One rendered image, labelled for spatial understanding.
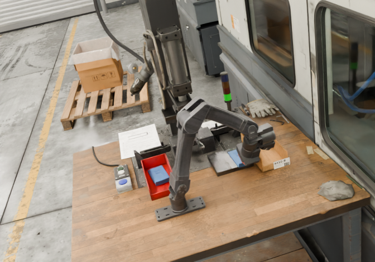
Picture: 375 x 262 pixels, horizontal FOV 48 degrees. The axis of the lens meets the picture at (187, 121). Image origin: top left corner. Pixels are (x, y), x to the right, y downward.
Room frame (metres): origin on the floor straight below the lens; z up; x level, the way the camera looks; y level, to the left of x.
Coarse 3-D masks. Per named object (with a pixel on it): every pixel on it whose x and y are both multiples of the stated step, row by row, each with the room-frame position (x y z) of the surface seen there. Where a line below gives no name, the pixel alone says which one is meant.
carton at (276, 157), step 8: (280, 144) 1.55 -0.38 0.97; (264, 152) 1.62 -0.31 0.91; (272, 152) 1.61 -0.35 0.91; (280, 152) 1.56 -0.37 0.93; (264, 160) 1.55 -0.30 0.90; (272, 160) 1.54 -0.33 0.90; (280, 160) 1.49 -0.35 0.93; (288, 160) 1.49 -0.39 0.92; (264, 168) 1.48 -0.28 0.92; (272, 168) 1.48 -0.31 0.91
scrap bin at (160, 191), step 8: (144, 160) 1.68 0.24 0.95; (152, 160) 1.69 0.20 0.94; (160, 160) 1.69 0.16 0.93; (144, 168) 1.68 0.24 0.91; (152, 168) 1.68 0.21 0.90; (168, 168) 1.65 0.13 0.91; (152, 184) 1.55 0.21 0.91; (160, 184) 1.54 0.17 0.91; (168, 184) 1.53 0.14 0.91; (152, 192) 1.49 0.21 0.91; (160, 192) 1.45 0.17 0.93; (168, 192) 1.45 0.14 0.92; (152, 200) 1.44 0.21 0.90
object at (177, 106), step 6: (168, 90) 1.91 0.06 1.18; (180, 96) 1.75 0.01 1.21; (186, 96) 1.79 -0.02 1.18; (174, 102) 1.77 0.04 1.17; (180, 102) 1.74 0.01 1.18; (186, 102) 1.72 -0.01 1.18; (168, 108) 1.79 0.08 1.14; (174, 108) 1.74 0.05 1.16; (180, 108) 1.70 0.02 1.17; (162, 114) 1.76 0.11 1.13; (168, 114) 1.73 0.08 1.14; (174, 114) 1.72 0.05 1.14; (168, 120) 1.70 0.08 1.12; (174, 120) 1.71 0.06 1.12
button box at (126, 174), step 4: (92, 148) 2.00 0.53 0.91; (104, 164) 1.81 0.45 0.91; (108, 164) 1.79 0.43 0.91; (116, 164) 1.77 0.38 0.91; (116, 168) 1.71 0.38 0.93; (124, 168) 1.69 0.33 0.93; (116, 172) 1.67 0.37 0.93; (124, 172) 1.65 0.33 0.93; (128, 172) 1.65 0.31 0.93; (116, 176) 1.64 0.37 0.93; (120, 176) 1.63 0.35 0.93; (124, 176) 1.63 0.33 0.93; (128, 176) 1.62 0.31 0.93
